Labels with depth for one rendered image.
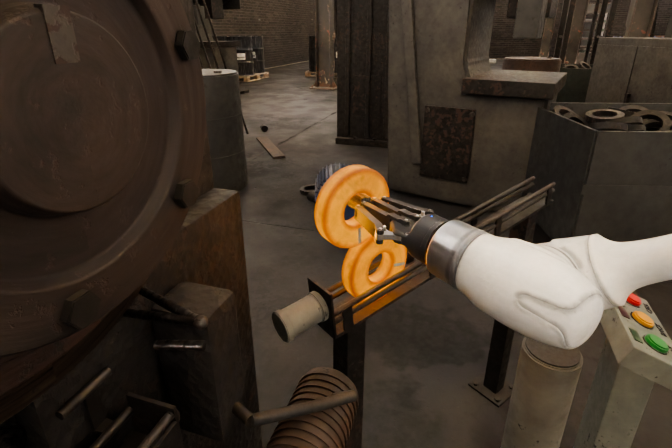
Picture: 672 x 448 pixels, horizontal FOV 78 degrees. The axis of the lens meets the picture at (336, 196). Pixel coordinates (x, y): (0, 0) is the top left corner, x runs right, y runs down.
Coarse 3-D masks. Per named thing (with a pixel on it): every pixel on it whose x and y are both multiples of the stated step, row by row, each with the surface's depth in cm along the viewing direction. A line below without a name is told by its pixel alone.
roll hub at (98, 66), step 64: (0, 0) 21; (64, 0) 25; (128, 0) 29; (0, 64) 20; (64, 64) 23; (128, 64) 28; (192, 64) 35; (0, 128) 20; (64, 128) 24; (128, 128) 28; (192, 128) 36; (0, 192) 21; (64, 192) 24; (128, 192) 31; (0, 256) 23; (64, 256) 27; (128, 256) 31; (0, 320) 22
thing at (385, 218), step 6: (360, 198) 72; (360, 204) 73; (366, 204) 72; (372, 210) 70; (378, 210) 70; (378, 216) 69; (384, 216) 68; (390, 216) 67; (396, 216) 67; (384, 222) 68; (402, 222) 65; (408, 222) 65
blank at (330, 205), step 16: (336, 176) 73; (352, 176) 72; (368, 176) 75; (320, 192) 73; (336, 192) 71; (352, 192) 74; (368, 192) 76; (384, 192) 79; (320, 208) 72; (336, 208) 73; (320, 224) 73; (336, 224) 74; (352, 224) 78; (336, 240) 75; (352, 240) 78
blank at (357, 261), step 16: (368, 240) 81; (384, 240) 83; (352, 256) 81; (368, 256) 81; (384, 256) 88; (400, 256) 88; (352, 272) 80; (384, 272) 88; (352, 288) 81; (368, 288) 84
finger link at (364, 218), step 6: (360, 210) 70; (366, 210) 70; (354, 216) 72; (360, 216) 70; (366, 216) 68; (372, 216) 68; (360, 222) 70; (366, 222) 68; (372, 222) 66; (378, 222) 66; (366, 228) 68; (372, 228) 66; (378, 228) 65; (372, 234) 66; (378, 234) 64; (378, 240) 64
